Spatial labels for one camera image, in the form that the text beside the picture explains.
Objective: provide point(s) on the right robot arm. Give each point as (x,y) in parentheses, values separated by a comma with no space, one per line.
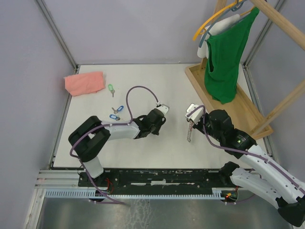
(275,185)

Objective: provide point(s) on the wooden clothes rack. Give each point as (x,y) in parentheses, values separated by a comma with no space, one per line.
(242,110)

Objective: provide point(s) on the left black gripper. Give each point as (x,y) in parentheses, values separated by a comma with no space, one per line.
(157,130)

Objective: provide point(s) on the aluminium frame rail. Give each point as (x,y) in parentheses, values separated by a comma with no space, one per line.
(74,179)

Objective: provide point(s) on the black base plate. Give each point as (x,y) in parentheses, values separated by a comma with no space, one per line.
(140,181)

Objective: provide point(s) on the key with green tag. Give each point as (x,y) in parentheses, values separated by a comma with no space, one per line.
(111,89)

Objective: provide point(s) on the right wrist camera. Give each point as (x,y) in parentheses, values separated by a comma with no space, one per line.
(194,113)

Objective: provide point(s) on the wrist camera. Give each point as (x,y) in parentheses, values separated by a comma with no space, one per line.
(194,113)
(163,108)

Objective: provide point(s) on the white cloth on hanger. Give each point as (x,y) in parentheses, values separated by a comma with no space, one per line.
(219,27)

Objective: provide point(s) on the green shirt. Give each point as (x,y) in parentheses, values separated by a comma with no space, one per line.
(225,51)

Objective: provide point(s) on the yellow hanger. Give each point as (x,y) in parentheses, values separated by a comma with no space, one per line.
(220,14)

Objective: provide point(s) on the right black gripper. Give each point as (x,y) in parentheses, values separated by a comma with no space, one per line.
(198,126)

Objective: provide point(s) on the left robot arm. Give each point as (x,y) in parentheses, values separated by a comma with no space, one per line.
(89,138)

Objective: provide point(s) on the silver chain keyring red tag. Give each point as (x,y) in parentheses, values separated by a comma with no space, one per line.
(190,129)

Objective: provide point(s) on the key with blue tag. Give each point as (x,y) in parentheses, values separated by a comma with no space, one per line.
(115,117)
(115,111)

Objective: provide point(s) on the pink folded cloth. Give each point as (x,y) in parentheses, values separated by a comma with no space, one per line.
(84,83)

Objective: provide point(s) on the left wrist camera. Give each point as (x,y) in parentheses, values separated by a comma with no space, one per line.
(163,108)

